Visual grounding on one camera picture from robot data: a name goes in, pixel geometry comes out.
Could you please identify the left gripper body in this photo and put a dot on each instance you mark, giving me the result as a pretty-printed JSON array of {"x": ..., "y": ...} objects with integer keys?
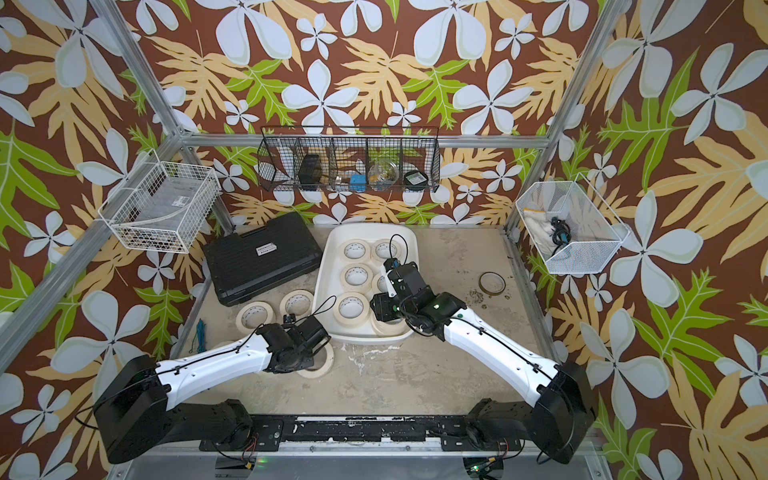
[{"x": 305, "y": 361}]

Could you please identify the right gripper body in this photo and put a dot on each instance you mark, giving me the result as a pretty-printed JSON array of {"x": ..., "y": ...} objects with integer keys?
[{"x": 394, "y": 307}]

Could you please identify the masking tape roll seven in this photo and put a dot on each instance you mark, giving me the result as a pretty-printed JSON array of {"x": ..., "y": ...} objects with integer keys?
[{"x": 323, "y": 362}]

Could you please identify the masking tape roll two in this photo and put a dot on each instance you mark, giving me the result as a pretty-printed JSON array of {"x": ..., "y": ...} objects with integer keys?
[{"x": 298, "y": 303}]

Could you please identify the masking tape roll one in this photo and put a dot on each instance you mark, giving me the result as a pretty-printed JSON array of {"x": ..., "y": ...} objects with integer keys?
[{"x": 253, "y": 315}]

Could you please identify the masking tape roll eight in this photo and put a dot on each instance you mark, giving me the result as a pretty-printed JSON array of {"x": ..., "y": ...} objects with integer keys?
[{"x": 356, "y": 278}]

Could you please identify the masking tape roll nine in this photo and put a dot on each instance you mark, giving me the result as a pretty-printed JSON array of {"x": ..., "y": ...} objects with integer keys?
[{"x": 352, "y": 310}]

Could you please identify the white plastic storage box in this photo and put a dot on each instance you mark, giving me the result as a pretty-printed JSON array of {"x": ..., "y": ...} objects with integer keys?
[{"x": 328, "y": 286}]

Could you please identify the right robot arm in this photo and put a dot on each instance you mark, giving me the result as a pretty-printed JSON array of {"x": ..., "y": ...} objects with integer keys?
[{"x": 557, "y": 405}]

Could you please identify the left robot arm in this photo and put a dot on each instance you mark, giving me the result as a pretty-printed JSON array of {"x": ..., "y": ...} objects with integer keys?
[{"x": 147, "y": 403}]

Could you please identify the masking tape roll eleven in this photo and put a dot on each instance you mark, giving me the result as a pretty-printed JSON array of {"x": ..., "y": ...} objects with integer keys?
[{"x": 390, "y": 328}]

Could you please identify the masking tape roll six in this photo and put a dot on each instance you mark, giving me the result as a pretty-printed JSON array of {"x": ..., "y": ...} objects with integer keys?
[{"x": 385, "y": 249}]

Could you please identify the masking tape roll five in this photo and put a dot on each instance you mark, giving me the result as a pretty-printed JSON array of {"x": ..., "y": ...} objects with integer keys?
[{"x": 356, "y": 251}]

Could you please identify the blue box in basket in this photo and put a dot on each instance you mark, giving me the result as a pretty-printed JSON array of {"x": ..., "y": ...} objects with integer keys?
[{"x": 358, "y": 183}]

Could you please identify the black box in basket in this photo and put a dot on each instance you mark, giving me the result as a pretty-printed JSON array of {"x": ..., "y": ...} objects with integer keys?
[{"x": 310, "y": 171}]

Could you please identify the black plastic tool case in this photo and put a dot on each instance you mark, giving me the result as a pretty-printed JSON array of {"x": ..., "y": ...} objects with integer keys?
[{"x": 243, "y": 266}]

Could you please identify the white mesh basket right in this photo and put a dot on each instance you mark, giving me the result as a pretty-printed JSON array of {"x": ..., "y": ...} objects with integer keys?
[{"x": 571, "y": 225}]

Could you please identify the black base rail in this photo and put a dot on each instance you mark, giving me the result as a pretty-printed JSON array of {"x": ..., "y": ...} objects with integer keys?
[{"x": 454, "y": 433}]

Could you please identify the black wire basket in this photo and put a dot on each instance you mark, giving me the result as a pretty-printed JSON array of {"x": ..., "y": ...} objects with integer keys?
[{"x": 405, "y": 159}]

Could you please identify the white wire basket left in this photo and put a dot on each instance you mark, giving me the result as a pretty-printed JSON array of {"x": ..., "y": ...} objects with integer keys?
[{"x": 163, "y": 208}]

